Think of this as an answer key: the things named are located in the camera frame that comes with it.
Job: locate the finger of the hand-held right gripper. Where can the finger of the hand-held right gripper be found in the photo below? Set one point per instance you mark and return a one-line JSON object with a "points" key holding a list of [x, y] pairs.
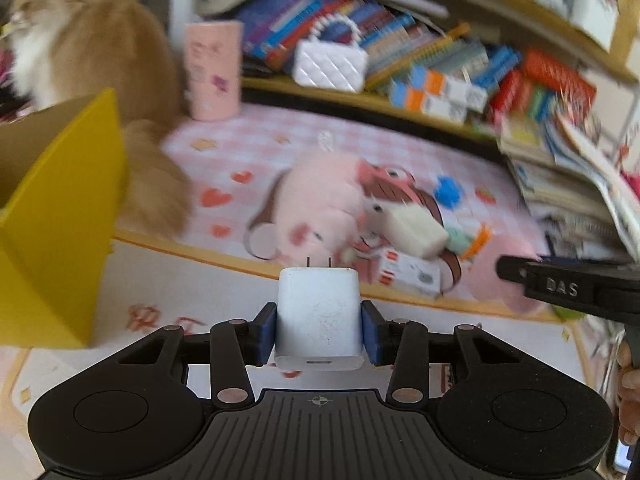
{"points": [[511, 269]]}

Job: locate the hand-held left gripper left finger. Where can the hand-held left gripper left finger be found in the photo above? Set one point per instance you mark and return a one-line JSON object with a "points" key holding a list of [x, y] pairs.
{"points": [[267, 336]]}

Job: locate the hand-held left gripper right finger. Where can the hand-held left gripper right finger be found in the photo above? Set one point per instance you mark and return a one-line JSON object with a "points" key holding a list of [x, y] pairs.
{"points": [[371, 335]]}

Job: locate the white wall charger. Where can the white wall charger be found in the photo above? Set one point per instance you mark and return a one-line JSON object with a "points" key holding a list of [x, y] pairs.
{"points": [[317, 315]]}

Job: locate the mint green small device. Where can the mint green small device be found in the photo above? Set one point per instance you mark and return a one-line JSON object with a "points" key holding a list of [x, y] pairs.
{"points": [[457, 241]]}

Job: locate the white rectangular block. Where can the white rectangular block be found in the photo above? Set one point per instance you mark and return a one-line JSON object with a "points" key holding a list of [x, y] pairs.
{"points": [[415, 232]]}

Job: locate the pink plush toy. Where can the pink plush toy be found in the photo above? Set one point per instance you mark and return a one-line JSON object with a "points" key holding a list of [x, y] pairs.
{"points": [[320, 195]]}

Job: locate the yellow cardboard box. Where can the yellow cardboard box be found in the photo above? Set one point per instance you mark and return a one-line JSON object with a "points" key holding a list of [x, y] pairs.
{"points": [[60, 240]]}

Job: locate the person's right hand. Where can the person's right hand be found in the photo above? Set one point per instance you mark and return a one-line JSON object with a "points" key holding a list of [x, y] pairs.
{"points": [[629, 400]]}

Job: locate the small white orange box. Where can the small white orange box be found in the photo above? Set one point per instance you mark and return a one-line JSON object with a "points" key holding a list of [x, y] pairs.
{"points": [[407, 272]]}

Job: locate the small blue toy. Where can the small blue toy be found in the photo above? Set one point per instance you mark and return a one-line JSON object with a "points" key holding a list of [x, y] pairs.
{"points": [[446, 191]]}

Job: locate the stack of magazines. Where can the stack of magazines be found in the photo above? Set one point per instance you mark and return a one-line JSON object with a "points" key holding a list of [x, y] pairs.
{"points": [[570, 175]]}

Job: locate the wooden bookshelf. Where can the wooden bookshelf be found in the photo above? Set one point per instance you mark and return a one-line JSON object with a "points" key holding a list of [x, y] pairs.
{"points": [[450, 110]]}

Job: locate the orange white carton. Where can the orange white carton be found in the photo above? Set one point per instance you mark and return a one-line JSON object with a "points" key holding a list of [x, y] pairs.
{"points": [[417, 90], [457, 102]]}

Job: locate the pink printed tablecloth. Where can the pink printed tablecloth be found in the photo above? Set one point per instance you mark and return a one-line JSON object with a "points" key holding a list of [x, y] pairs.
{"points": [[260, 160]]}

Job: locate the red thick dictionary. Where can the red thick dictionary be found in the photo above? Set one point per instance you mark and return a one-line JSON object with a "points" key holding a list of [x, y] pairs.
{"points": [[557, 77]]}

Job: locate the row of colourful books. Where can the row of colourful books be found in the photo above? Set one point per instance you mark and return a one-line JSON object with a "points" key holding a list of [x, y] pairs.
{"points": [[400, 45]]}

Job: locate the pink printed carton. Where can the pink printed carton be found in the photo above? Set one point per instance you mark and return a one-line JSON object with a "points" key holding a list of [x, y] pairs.
{"points": [[212, 67]]}

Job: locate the white quilted handbag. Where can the white quilted handbag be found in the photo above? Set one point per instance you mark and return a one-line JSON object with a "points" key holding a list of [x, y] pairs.
{"points": [[330, 62]]}

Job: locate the fluffy orange cat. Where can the fluffy orange cat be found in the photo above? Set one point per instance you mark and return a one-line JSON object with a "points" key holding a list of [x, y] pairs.
{"points": [[115, 50]]}

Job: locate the white shelf post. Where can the white shelf post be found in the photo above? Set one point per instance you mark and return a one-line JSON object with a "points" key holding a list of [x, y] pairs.
{"points": [[182, 0]]}

